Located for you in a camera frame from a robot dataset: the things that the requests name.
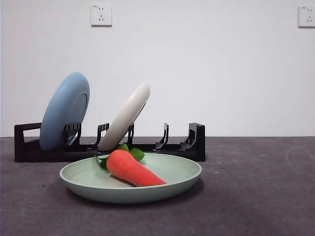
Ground green plate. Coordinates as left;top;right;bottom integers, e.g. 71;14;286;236
59;152;203;204

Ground blue plate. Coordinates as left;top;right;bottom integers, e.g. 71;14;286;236
39;71;91;151

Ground cream white plate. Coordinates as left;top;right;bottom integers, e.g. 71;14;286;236
97;81;151;150

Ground black plate rack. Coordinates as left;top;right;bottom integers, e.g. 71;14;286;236
14;122;206;163

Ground orange carrot with green leaves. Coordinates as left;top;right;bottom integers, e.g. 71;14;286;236
94;143;168;187

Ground white wall socket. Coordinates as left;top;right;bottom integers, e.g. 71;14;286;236
298;5;315;28
91;4;113;27

